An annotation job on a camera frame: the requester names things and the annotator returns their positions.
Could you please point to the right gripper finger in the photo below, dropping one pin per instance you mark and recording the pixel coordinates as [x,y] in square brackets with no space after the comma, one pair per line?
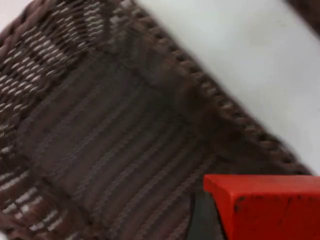
[205,220]

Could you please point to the red cube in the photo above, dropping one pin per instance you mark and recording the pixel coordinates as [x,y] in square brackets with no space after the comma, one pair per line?
[270,210]

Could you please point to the dark brown wicker basket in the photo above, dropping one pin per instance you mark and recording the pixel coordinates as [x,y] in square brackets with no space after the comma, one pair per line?
[308,15]
[112,140]

